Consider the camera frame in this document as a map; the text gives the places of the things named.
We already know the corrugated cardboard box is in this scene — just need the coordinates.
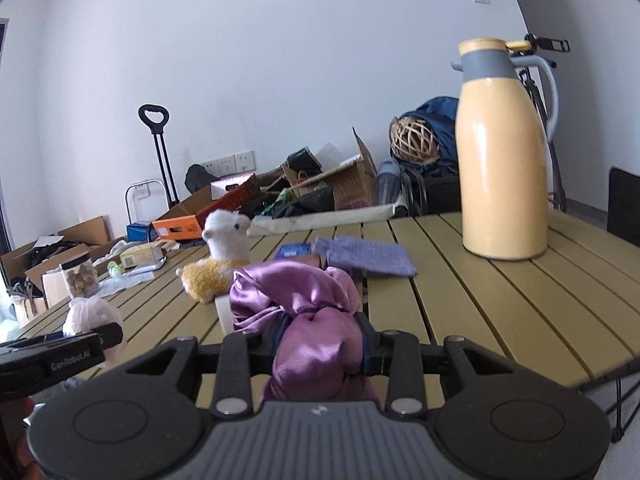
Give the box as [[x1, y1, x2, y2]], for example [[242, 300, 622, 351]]
[[42, 270, 76, 309]]

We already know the orange box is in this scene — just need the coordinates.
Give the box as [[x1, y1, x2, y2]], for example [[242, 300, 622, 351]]
[[152, 214, 204, 242]]

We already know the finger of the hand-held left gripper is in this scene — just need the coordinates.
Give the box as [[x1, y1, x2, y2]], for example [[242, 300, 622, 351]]
[[0, 322, 125, 356]]

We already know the black luggage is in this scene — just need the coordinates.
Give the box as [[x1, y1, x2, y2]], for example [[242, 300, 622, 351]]
[[402, 169, 463, 217]]

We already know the alpaca plush toy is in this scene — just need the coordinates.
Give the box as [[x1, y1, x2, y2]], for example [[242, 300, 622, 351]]
[[176, 209, 253, 305]]

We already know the black cloth pile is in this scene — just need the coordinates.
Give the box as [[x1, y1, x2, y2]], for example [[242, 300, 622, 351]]
[[250, 185, 337, 219]]

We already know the black tripod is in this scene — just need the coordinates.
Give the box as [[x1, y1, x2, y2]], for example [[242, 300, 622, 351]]
[[517, 52, 568, 213]]

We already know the red cardboard box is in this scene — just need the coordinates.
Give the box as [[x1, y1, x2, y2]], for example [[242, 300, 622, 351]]
[[170, 174, 262, 222]]

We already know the white cardboard box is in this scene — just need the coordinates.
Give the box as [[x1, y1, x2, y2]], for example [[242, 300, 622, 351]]
[[12, 294, 48, 328]]

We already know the black folding chair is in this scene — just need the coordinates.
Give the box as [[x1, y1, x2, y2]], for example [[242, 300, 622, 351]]
[[607, 166, 640, 443]]

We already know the rattan ball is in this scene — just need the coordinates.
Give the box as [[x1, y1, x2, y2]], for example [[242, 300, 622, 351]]
[[390, 116, 441, 165]]

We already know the open cardboard box with flaps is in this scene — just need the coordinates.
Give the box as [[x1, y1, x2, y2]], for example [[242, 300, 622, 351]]
[[0, 216, 127, 286]]

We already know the lavender knitted cloth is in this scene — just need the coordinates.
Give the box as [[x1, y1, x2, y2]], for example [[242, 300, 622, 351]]
[[312, 236, 418, 278]]

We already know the person's left hand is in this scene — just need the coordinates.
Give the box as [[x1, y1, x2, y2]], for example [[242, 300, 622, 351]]
[[0, 397, 38, 480]]

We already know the purple satin cloth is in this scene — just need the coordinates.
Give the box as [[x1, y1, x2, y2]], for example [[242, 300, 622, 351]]
[[229, 262, 381, 403]]

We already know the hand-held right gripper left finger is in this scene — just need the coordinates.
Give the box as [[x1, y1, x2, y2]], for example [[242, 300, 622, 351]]
[[107, 332, 283, 418]]

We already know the yellow green box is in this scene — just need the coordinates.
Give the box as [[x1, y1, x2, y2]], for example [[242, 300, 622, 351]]
[[120, 243, 167, 267]]

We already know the blue glitter box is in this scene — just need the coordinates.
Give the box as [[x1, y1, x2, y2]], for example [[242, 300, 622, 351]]
[[275, 242, 316, 261]]

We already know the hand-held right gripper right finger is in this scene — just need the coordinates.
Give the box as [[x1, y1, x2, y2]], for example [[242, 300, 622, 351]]
[[356, 312, 531, 418]]

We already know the white metal frame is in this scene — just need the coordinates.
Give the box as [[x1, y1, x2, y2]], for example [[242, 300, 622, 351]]
[[125, 179, 168, 226]]

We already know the blue plastic box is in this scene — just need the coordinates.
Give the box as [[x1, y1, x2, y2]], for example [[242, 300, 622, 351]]
[[126, 221, 157, 244]]

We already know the clear plastic jar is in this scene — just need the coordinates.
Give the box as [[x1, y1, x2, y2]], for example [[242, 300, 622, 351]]
[[60, 255, 100, 297]]

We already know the black cap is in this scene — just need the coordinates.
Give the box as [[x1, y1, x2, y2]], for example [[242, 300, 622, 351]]
[[185, 164, 219, 193]]

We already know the black phone clamp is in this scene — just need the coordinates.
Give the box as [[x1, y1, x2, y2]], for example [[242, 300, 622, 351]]
[[524, 34, 571, 53]]

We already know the white pink box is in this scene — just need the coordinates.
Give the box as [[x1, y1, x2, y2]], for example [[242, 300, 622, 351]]
[[210, 174, 257, 201]]

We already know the black trolley handle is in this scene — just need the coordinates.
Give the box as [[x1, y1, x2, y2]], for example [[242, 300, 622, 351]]
[[138, 104, 181, 210]]

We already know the open brown cardboard box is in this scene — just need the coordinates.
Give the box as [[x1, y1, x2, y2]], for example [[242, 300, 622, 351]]
[[282, 127, 379, 211]]

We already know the clear plastic sheet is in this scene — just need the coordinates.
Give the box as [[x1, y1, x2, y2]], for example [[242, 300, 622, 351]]
[[99, 262, 166, 295]]

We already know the white plastic bag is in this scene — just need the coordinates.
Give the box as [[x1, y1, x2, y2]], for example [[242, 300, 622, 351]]
[[62, 296, 125, 367]]

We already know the blue backpack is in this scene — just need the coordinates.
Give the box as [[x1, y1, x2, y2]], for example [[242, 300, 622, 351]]
[[395, 96, 461, 178]]

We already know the yellow thermos jug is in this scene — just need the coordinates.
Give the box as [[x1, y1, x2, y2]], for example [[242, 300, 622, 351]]
[[450, 37, 560, 261]]

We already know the khaki folding table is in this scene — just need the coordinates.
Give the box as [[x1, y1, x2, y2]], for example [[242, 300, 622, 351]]
[[0, 210, 640, 413]]

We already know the grey blue bottle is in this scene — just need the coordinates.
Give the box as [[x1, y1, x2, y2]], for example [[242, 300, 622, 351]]
[[376, 159, 405, 207]]

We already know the black handbag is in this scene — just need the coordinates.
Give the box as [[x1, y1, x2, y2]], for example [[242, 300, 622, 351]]
[[287, 147, 323, 173]]

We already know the wall socket panel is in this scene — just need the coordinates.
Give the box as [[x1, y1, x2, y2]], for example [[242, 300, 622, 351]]
[[201, 150, 256, 175]]

